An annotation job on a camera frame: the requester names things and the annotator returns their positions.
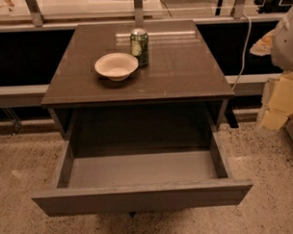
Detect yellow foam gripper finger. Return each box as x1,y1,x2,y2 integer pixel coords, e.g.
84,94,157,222
255,70,293,137

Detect grey top drawer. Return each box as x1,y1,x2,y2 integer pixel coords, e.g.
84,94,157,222
32,106,253,216

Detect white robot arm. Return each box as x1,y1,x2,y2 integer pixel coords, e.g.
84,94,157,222
251,5,293,137

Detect dark grey drawer cabinet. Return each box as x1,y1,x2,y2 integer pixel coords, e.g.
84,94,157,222
41,20,233,133

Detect green soda can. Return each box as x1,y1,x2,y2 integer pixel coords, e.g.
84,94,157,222
130,28,148,67

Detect white paper bowl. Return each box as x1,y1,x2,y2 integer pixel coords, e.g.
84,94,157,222
94,52,139,82

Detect white cable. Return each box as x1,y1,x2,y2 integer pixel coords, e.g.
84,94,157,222
228,13,255,91

